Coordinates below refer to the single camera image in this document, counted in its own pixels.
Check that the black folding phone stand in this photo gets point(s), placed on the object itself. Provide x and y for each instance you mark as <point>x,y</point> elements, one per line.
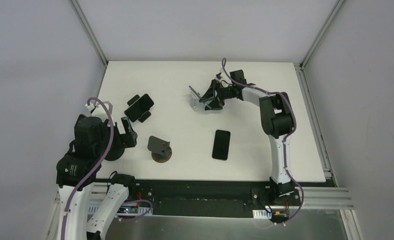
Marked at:
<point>140,112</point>

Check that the silver metal phone stand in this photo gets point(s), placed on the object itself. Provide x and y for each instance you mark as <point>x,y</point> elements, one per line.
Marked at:
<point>195,104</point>

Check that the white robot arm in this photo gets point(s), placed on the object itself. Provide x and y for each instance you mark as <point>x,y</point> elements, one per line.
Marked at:
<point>76,177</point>

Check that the grey stand with brown base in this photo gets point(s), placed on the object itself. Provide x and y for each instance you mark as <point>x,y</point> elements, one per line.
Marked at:
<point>160,149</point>

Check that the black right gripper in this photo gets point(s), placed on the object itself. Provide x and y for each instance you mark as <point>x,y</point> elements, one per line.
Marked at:
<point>215,93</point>

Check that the black round disc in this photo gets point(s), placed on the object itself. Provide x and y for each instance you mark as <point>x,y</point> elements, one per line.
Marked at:
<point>114,154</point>

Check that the dark phone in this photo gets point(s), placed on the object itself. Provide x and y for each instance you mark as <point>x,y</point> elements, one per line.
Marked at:
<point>194,92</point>

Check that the black phone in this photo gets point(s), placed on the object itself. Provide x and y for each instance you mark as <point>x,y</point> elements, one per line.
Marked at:
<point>221,145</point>
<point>139,107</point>

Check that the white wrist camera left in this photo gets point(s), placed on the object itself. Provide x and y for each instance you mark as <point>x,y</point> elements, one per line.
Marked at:
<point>96,110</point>

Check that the aluminium frame rail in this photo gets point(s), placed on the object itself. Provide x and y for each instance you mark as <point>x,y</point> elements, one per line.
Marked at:
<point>327,198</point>

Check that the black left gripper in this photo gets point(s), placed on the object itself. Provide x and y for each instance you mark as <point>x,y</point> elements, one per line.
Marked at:
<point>128,133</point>

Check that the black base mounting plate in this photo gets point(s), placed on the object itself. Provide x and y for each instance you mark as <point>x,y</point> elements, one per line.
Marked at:
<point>216,199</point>

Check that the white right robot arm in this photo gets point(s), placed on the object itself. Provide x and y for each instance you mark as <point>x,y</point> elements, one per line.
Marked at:
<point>277,121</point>

